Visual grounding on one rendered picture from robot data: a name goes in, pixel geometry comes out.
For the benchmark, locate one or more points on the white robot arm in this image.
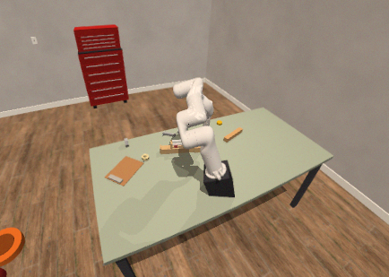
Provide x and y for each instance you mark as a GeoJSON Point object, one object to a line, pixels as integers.
{"type": "Point", "coordinates": [199, 109]}

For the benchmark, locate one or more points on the orange wooden bar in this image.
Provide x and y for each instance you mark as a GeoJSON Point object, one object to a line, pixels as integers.
{"type": "Point", "coordinates": [233, 134]}

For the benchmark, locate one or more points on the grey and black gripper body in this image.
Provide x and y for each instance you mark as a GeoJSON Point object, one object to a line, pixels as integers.
{"type": "Point", "coordinates": [207, 123]}

